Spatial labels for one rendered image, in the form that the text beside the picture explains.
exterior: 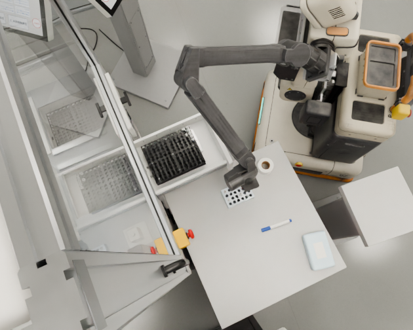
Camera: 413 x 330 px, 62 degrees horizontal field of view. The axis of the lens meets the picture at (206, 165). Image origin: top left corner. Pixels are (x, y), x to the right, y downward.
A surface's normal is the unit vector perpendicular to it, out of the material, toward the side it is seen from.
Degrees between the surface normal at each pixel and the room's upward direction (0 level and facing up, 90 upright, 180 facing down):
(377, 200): 0
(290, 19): 0
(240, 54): 45
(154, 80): 3
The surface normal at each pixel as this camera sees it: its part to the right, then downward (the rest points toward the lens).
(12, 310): -0.02, -0.25
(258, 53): 0.38, 0.38
